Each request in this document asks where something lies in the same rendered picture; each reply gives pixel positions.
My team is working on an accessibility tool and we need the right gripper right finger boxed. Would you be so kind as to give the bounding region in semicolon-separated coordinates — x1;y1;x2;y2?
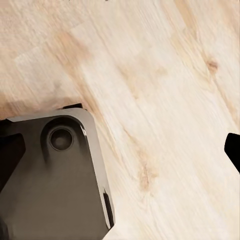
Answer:
224;133;240;173

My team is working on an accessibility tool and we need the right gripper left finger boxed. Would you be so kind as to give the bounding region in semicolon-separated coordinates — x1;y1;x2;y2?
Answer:
0;133;26;193

